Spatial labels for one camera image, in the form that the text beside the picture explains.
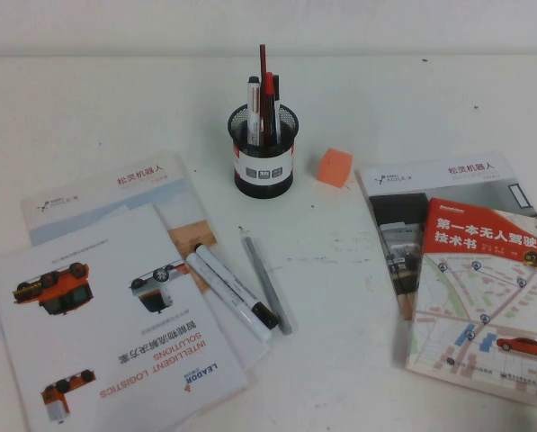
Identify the slim white pen black cap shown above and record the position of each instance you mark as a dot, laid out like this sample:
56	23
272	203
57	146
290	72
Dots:
277	112

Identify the AgileX brochure with blue band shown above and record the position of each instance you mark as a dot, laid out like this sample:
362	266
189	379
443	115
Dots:
115	189

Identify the red book with map cover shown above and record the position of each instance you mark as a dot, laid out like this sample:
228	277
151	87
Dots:
475	306

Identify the red and black pencil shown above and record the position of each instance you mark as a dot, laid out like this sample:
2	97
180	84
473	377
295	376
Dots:
263	58

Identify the orange foam cube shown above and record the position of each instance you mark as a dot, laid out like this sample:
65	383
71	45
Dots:
335	168

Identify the grey pen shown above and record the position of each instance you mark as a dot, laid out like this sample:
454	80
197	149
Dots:
268	288

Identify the AgileX brochure with room photo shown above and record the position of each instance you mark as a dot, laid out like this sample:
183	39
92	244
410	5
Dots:
430	180

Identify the black mesh pen holder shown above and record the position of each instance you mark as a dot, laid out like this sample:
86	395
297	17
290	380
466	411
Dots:
263	180

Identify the red pen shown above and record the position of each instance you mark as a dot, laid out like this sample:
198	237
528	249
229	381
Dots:
268	85

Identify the Leador logistics brochure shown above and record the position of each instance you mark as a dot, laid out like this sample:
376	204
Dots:
92	315

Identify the white marker with black cap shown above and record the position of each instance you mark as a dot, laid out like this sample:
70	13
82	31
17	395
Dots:
232	280
253	103

